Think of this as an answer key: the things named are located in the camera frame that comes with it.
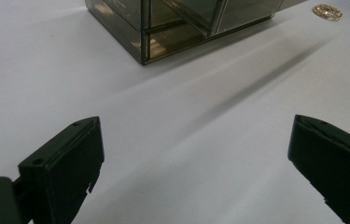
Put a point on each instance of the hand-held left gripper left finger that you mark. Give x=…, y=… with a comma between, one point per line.
x=60, y=168

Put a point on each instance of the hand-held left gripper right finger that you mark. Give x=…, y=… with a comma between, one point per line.
x=334, y=161

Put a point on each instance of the smoked transparent drawer box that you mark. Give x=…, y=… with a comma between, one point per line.
x=175, y=25

